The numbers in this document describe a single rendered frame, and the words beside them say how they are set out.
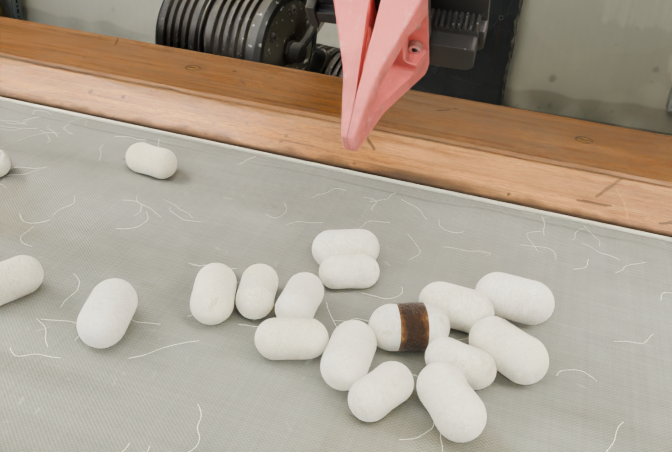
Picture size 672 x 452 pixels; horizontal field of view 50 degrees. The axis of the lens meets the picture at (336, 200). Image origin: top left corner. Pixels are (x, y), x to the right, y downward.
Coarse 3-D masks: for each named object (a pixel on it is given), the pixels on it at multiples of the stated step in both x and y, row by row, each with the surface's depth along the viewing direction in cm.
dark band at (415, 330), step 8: (400, 304) 33; (408, 304) 33; (416, 304) 33; (424, 304) 33; (400, 312) 32; (408, 312) 32; (416, 312) 32; (424, 312) 32; (408, 320) 32; (416, 320) 32; (424, 320) 32; (408, 328) 32; (416, 328) 32; (424, 328) 32; (408, 336) 32; (416, 336) 32; (424, 336) 32; (400, 344) 32; (408, 344) 32; (416, 344) 32; (424, 344) 32
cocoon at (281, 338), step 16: (272, 320) 32; (288, 320) 32; (304, 320) 32; (256, 336) 32; (272, 336) 31; (288, 336) 31; (304, 336) 31; (320, 336) 31; (272, 352) 31; (288, 352) 31; (304, 352) 31; (320, 352) 32
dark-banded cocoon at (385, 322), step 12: (384, 312) 32; (396, 312) 32; (432, 312) 33; (444, 312) 33; (372, 324) 32; (384, 324) 32; (396, 324) 32; (432, 324) 32; (444, 324) 32; (384, 336) 32; (396, 336) 32; (432, 336) 32; (444, 336) 33; (384, 348) 32; (396, 348) 32
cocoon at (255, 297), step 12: (264, 264) 35; (252, 276) 34; (264, 276) 35; (276, 276) 35; (240, 288) 34; (252, 288) 34; (264, 288) 34; (276, 288) 35; (240, 300) 34; (252, 300) 33; (264, 300) 34; (240, 312) 34; (252, 312) 34; (264, 312) 34
